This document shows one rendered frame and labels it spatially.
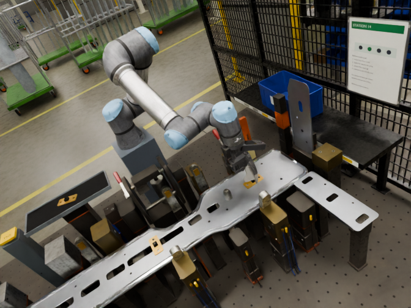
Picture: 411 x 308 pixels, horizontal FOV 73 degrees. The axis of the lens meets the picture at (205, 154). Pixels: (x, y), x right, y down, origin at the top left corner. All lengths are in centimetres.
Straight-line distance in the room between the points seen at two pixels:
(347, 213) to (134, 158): 101
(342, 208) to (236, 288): 54
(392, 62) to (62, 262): 139
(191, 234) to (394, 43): 96
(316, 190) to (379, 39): 56
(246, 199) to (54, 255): 75
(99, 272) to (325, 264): 88
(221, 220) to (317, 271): 45
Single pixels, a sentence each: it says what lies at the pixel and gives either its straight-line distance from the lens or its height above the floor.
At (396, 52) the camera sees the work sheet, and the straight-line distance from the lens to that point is 117.
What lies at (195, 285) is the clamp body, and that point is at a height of 97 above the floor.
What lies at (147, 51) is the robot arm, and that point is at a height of 156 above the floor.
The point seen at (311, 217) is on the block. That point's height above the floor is 93.
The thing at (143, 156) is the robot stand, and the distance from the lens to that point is 152.
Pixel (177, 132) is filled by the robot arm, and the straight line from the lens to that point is 93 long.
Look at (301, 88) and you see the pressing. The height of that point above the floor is 131.
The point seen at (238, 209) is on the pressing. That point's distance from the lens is 110.
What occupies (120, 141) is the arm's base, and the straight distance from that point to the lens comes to 151.
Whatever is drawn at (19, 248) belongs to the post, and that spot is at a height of 110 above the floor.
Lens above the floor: 185
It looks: 37 degrees down
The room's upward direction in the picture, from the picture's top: 22 degrees counter-clockwise
